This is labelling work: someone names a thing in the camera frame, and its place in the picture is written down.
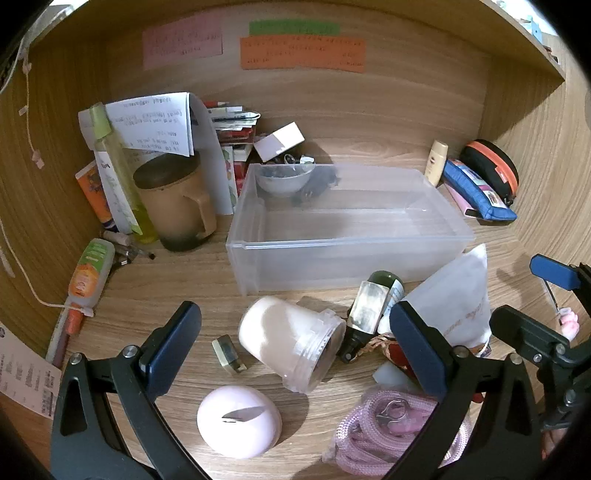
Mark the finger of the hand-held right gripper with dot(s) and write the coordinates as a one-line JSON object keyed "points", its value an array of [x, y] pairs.
{"points": [[526, 332], [554, 272]]}

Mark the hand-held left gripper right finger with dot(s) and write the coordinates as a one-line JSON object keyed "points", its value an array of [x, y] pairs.
{"points": [[413, 348]]}

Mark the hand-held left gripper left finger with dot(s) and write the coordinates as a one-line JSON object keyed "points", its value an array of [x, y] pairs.
{"points": [[171, 348]]}

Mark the dark green glass bottle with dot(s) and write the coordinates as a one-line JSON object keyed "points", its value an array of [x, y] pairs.
{"points": [[369, 307]]}

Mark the white paper pouch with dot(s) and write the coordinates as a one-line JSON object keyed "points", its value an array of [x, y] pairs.
{"points": [[457, 295]]}

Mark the white translucent plastic jar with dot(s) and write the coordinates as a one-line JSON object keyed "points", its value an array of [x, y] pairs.
{"points": [[281, 337]]}

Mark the clear plastic storage box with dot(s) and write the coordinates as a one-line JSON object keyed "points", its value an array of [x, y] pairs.
{"points": [[351, 230]]}

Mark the person's right hand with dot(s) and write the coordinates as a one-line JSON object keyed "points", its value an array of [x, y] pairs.
{"points": [[570, 324]]}

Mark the red woven trinket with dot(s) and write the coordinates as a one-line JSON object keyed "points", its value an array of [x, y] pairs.
{"points": [[392, 353]]}

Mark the white eraser block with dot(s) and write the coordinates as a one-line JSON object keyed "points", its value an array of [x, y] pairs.
{"points": [[390, 376]]}

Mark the red pen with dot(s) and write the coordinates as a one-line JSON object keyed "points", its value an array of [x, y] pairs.
{"points": [[69, 327]]}

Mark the small cosmetic tubes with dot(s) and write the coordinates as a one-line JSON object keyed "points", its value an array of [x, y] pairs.
{"points": [[127, 249]]}

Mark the blue zip pouch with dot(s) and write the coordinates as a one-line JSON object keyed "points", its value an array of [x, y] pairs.
{"points": [[480, 191]]}

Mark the orange and green tube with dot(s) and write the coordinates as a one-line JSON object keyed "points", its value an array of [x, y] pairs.
{"points": [[90, 272]]}

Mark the flat pink box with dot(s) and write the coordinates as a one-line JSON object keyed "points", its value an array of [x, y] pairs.
{"points": [[461, 203]]}

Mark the black and orange case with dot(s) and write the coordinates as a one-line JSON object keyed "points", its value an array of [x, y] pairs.
{"points": [[496, 161]]}

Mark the brown mug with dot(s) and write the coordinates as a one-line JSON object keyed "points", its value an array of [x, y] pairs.
{"points": [[171, 207]]}

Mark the printed receipt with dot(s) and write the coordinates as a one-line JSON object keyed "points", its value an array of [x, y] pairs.
{"points": [[27, 374]]}

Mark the cream lotion bottle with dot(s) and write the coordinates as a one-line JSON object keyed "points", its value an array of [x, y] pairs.
{"points": [[437, 164]]}

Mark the yellow spray bottle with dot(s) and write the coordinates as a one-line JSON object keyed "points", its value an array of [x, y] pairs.
{"points": [[117, 175]]}

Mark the curved white sheet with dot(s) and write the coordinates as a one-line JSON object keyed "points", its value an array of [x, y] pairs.
{"points": [[212, 157]]}

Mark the clear bowl of trinkets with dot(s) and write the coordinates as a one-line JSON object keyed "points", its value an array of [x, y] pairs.
{"points": [[281, 182]]}

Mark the folded printed papers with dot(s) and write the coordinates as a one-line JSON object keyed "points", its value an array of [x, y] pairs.
{"points": [[157, 122]]}

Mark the small white cardboard box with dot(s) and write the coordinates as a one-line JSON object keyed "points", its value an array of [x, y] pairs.
{"points": [[279, 141]]}

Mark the pink paper note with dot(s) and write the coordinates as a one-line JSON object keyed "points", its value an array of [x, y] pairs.
{"points": [[182, 41]]}

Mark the orange paper note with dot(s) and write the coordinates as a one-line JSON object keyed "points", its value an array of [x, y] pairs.
{"points": [[302, 53]]}

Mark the green paper note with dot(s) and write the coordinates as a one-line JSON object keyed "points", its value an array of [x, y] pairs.
{"points": [[295, 27]]}

